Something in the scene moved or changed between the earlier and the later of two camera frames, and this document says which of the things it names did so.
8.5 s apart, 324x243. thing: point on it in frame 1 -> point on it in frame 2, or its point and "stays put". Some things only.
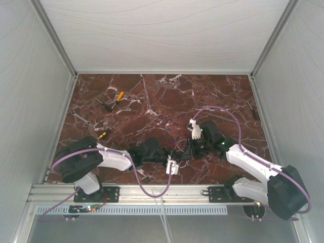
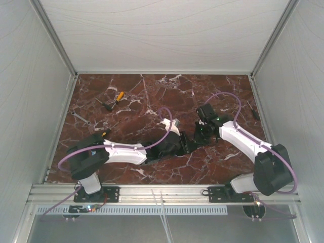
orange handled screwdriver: x=118 y=98 stays put
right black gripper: x=191 y=149 -> x=197 y=138
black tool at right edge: x=253 y=111 stays put
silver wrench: x=74 y=113 stays put
